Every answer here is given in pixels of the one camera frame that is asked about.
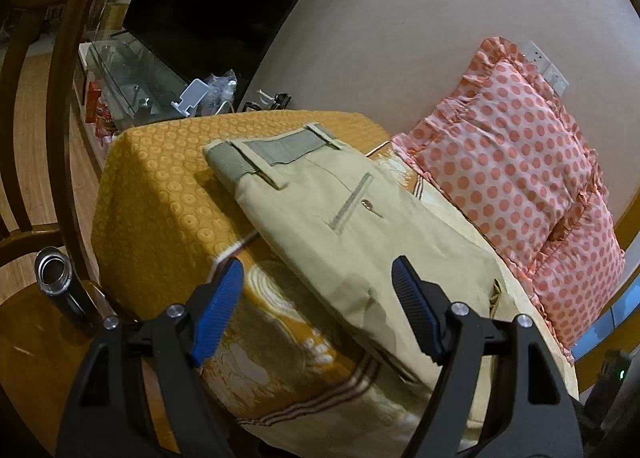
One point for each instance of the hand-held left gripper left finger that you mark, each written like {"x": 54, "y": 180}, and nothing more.
{"x": 220, "y": 305}

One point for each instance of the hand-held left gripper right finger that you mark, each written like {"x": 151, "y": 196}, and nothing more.
{"x": 417, "y": 308}

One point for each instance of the beige pants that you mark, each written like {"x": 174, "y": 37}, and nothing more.
{"x": 345, "y": 238}

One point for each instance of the yellow patterned bed sheet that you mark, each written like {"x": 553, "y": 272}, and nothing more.
{"x": 210, "y": 238}

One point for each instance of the pink polka dot pillow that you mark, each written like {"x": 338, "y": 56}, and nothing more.
{"x": 520, "y": 188}

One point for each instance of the white phone stand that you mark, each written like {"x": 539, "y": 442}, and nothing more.
{"x": 190, "y": 98}

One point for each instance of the black clip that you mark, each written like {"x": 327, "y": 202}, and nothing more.
{"x": 275, "y": 100}

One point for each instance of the clear plastic bag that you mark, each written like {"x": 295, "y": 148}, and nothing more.
{"x": 222, "y": 87}

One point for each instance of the wooden chair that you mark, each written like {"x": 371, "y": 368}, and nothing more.
{"x": 35, "y": 188}

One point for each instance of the red packets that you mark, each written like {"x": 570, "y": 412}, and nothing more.
{"x": 100, "y": 112}

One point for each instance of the glass tv stand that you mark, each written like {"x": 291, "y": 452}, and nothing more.
{"x": 132, "y": 82}

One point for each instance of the black television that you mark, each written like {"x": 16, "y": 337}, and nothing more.
{"x": 220, "y": 2}

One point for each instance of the white wall socket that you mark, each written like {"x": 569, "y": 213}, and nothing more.
{"x": 545, "y": 68}

